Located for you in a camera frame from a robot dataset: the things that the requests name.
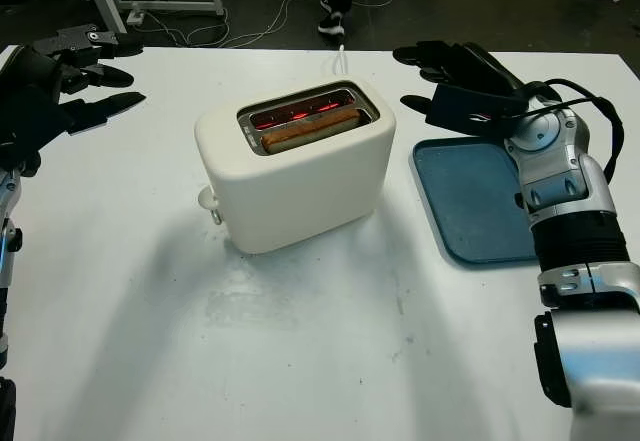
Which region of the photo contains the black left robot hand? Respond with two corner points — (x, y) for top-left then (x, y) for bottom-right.
(0, 23), (147, 177)

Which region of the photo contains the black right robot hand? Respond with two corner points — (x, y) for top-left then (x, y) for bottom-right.
(392, 40), (530, 116)

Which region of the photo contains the toasted bread slice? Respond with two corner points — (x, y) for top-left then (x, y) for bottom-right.
(260, 107), (361, 155)

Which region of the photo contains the white two-slot toaster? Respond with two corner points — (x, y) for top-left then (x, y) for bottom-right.
(193, 80), (399, 255)

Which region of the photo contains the blue rectangular tray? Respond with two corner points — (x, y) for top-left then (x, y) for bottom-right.
(410, 138), (544, 265)

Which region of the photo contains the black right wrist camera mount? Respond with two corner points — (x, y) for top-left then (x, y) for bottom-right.
(424, 83), (530, 138)

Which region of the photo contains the white toaster power cord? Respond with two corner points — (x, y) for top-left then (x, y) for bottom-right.
(319, 44), (351, 82)

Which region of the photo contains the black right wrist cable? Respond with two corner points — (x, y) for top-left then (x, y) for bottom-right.
(519, 78), (626, 182)

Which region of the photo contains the white floor cable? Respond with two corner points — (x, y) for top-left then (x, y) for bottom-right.
(144, 0), (446, 50)

